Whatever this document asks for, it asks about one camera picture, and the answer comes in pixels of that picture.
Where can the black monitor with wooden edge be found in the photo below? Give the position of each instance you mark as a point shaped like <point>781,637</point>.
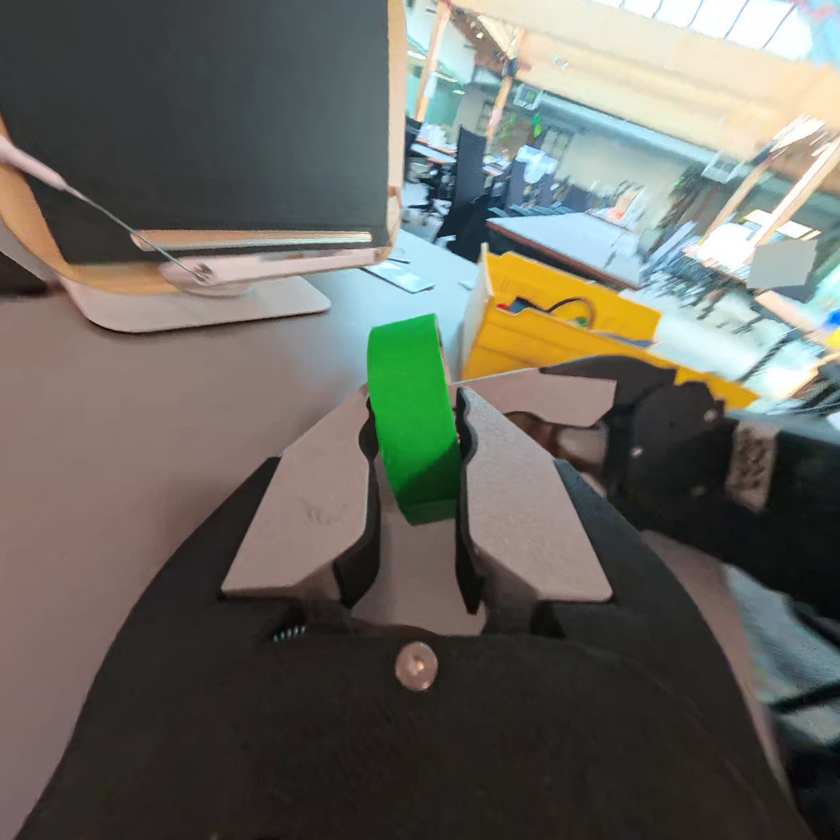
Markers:
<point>197,111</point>

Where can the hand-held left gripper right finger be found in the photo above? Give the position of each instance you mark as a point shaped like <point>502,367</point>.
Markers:
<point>525,518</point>

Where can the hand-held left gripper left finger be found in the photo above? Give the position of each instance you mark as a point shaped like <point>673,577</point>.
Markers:
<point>308,518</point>

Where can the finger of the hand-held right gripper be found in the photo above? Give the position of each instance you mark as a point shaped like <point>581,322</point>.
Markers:
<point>544,397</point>
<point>581,449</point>

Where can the green tape roll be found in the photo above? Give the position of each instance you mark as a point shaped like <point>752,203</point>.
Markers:
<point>410,407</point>

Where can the black office chair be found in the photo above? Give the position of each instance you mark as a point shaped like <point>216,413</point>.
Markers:
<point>469,177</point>

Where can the grey flat plate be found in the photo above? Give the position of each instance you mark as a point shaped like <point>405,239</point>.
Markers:
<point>403,279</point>

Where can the yellow plastic bin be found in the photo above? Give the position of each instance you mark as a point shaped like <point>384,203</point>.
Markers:
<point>525,341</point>

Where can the grey background table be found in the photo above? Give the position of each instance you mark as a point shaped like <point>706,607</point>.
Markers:
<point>564,236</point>

